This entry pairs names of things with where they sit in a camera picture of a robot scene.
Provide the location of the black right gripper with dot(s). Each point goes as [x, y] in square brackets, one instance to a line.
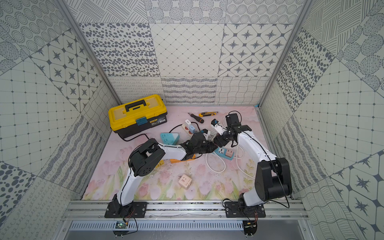
[219, 140]

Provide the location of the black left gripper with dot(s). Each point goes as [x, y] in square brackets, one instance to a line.
[202, 142]

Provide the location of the brown usb charger plug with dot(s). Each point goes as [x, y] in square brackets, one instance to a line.
[229, 153]

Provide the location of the cream deer cube adapter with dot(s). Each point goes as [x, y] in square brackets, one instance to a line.
[185, 181]

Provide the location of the dark green cube adapter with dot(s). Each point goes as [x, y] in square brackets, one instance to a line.
[214, 132]

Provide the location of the orange power strip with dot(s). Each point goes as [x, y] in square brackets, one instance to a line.
[174, 161]

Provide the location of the yellow cube adapter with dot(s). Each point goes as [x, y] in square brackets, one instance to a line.
[161, 163]

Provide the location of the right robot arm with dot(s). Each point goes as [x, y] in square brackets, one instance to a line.
[273, 175]

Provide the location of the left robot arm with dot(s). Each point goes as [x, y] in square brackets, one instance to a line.
[143, 160]

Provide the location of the teal rectangular power strip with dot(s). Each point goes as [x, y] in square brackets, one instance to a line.
[221, 153]

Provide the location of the beige red power strip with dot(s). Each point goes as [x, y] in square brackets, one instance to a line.
[190, 130]

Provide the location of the black orange screwdriver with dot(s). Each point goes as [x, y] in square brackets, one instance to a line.
[197, 118]

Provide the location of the teal triangular power strip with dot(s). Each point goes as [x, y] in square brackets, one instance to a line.
[170, 138]

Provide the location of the yellow utility knife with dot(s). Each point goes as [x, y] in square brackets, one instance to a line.
[206, 114]

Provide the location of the yellow black plastic toolbox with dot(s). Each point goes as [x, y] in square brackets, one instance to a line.
[132, 118]

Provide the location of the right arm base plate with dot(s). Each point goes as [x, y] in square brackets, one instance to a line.
[240, 210]

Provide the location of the aluminium rail frame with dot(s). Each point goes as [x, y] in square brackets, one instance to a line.
[285, 209]

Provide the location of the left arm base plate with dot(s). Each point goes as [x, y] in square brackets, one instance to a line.
[126, 209]

